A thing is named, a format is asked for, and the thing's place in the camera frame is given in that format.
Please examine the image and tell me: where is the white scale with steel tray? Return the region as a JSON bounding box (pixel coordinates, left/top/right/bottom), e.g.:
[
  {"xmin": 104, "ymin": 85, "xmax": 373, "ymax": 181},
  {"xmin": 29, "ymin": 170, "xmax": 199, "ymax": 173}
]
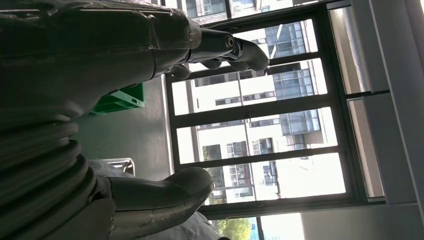
[{"xmin": 99, "ymin": 157, "xmax": 136, "ymax": 177}]

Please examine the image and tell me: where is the dark green table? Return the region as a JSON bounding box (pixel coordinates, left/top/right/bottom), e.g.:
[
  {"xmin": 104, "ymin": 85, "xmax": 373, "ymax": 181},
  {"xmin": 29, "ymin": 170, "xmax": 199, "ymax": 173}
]
[{"xmin": 71, "ymin": 76, "xmax": 176, "ymax": 240}]

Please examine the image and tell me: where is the dark window frame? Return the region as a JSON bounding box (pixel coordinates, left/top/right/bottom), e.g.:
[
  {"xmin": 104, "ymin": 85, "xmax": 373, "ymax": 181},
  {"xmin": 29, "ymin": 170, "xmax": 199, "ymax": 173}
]
[{"xmin": 162, "ymin": 0, "xmax": 390, "ymax": 240}]

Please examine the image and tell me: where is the green plastic crate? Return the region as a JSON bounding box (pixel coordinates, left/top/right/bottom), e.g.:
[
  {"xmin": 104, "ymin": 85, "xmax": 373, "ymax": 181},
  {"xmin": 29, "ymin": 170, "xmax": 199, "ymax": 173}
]
[{"xmin": 88, "ymin": 82, "xmax": 146, "ymax": 116}]

